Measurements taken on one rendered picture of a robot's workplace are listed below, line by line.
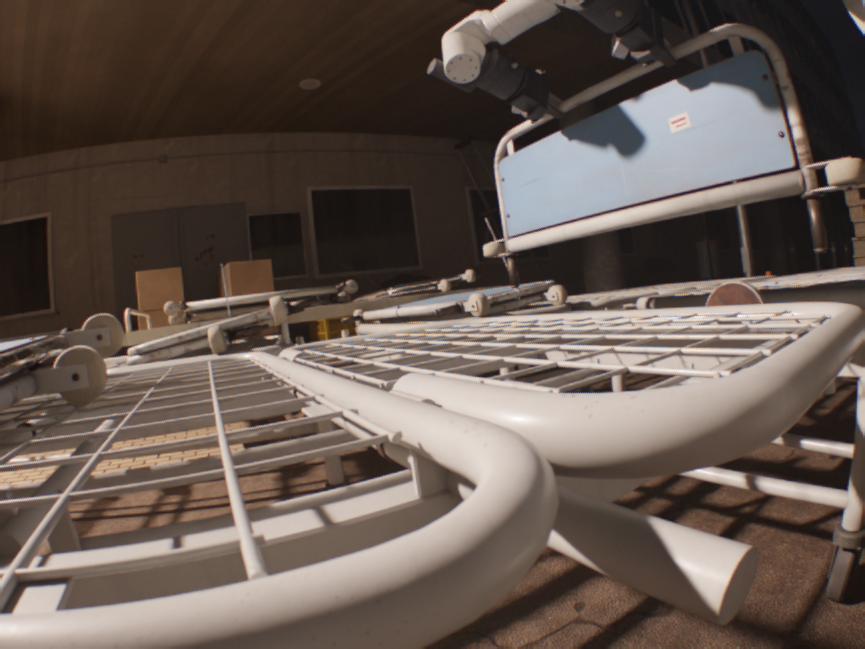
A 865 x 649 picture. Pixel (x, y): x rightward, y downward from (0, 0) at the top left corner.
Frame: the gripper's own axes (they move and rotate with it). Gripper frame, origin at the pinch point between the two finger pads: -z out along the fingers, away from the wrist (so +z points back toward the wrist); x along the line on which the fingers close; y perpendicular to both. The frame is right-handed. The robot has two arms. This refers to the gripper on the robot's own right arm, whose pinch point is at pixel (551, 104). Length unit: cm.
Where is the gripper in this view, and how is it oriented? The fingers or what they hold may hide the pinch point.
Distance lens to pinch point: 102.0
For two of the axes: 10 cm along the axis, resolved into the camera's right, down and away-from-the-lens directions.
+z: -8.6, -2.2, -4.6
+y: 4.7, -0.2, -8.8
